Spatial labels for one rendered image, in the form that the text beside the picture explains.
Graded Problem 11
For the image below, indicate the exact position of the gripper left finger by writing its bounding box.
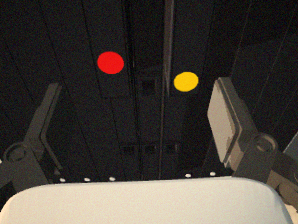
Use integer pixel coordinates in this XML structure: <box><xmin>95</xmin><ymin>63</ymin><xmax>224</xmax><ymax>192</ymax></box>
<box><xmin>0</xmin><ymin>83</ymin><xmax>76</xmax><ymax>213</ymax></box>

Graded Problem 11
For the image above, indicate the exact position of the black server rack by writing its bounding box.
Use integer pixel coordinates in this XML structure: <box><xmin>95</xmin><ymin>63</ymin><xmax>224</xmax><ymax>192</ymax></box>
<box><xmin>0</xmin><ymin>0</ymin><xmax>298</xmax><ymax>184</ymax></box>

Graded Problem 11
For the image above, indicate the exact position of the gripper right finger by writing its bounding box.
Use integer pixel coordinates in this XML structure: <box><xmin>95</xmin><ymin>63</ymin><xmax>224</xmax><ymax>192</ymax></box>
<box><xmin>208</xmin><ymin>77</ymin><xmax>298</xmax><ymax>214</ymax></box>

